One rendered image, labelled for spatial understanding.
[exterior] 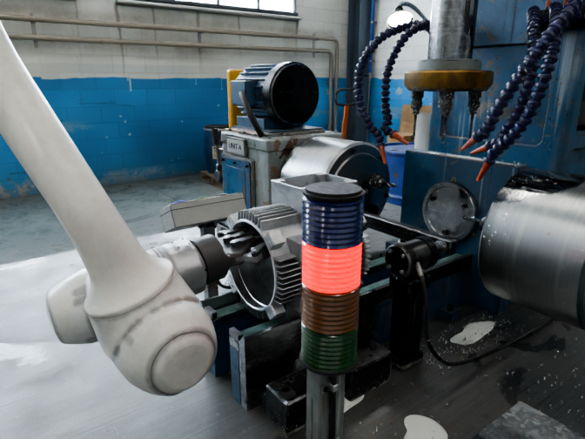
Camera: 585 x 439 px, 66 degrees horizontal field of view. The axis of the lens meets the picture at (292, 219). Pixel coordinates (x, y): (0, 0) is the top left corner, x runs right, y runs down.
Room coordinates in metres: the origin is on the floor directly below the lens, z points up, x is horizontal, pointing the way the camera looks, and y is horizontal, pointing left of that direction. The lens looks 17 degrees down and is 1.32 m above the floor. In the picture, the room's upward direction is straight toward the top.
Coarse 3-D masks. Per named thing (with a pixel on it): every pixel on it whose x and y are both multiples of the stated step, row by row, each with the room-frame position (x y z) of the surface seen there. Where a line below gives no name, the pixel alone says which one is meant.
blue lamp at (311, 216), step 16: (304, 208) 0.42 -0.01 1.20; (320, 208) 0.40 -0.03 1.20; (336, 208) 0.40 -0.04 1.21; (352, 208) 0.40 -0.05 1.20; (304, 224) 0.42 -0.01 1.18; (320, 224) 0.40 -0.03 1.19; (336, 224) 0.40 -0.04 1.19; (352, 224) 0.40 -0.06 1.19; (304, 240) 0.42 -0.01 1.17; (320, 240) 0.40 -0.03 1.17; (336, 240) 0.40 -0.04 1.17; (352, 240) 0.40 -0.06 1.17
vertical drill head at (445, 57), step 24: (432, 0) 1.02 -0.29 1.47; (456, 0) 0.97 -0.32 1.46; (432, 24) 1.00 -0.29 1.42; (456, 24) 0.97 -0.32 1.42; (432, 48) 0.99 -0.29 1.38; (456, 48) 0.96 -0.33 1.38; (408, 72) 0.99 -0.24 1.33; (432, 72) 0.94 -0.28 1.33; (456, 72) 0.92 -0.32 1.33; (480, 72) 0.93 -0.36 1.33; (480, 96) 1.00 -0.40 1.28
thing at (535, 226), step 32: (512, 192) 0.75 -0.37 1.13; (544, 192) 0.71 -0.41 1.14; (576, 192) 0.69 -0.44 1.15; (512, 224) 0.71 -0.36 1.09; (544, 224) 0.67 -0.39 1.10; (576, 224) 0.64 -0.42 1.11; (480, 256) 0.74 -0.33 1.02; (512, 256) 0.69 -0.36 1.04; (544, 256) 0.65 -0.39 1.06; (576, 256) 0.62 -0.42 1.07; (512, 288) 0.70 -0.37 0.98; (544, 288) 0.65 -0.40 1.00; (576, 288) 0.61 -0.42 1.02; (576, 320) 0.63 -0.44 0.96
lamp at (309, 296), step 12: (312, 300) 0.40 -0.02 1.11; (324, 300) 0.40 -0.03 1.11; (336, 300) 0.40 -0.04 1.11; (348, 300) 0.40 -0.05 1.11; (312, 312) 0.40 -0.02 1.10; (324, 312) 0.40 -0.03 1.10; (336, 312) 0.40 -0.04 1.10; (348, 312) 0.40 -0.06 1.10; (312, 324) 0.40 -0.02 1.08; (324, 324) 0.40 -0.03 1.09; (336, 324) 0.40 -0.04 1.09; (348, 324) 0.40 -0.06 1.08
